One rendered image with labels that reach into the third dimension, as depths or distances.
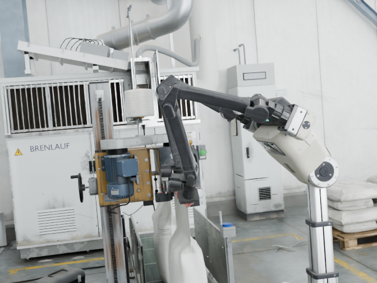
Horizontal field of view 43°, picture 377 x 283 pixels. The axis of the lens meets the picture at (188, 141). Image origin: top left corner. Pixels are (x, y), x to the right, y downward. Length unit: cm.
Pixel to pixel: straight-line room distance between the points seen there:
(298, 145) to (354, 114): 574
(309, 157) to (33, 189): 395
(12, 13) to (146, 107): 421
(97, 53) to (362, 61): 437
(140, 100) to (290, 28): 515
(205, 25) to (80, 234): 296
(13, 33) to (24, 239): 261
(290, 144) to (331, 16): 581
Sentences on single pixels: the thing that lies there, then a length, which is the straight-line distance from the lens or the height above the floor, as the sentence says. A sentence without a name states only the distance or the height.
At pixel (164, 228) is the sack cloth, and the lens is 318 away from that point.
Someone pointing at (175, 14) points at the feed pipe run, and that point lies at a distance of 525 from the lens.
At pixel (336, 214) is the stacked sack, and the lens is 530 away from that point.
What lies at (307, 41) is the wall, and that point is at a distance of 763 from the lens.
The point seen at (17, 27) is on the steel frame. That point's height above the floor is 281.
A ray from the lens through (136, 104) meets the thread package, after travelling 264.
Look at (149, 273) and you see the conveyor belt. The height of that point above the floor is 38.
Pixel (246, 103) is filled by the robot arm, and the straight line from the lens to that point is 198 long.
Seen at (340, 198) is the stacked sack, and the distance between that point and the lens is 517.
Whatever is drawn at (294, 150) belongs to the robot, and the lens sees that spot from 218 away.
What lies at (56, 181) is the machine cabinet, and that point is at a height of 89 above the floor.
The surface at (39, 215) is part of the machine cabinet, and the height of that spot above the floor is 52.
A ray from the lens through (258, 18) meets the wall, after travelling 741.
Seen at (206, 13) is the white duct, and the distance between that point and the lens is 615.
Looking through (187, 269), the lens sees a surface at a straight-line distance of 249.
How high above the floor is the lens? 151
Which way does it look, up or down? 3 degrees down
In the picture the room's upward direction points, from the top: 5 degrees counter-clockwise
